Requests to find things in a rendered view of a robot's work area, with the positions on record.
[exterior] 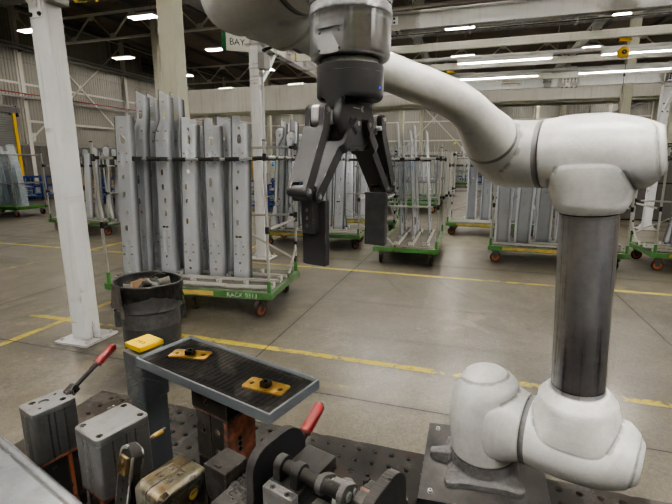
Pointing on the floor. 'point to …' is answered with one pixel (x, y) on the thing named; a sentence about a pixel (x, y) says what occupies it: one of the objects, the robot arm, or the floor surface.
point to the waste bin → (149, 305)
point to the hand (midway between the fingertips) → (348, 244)
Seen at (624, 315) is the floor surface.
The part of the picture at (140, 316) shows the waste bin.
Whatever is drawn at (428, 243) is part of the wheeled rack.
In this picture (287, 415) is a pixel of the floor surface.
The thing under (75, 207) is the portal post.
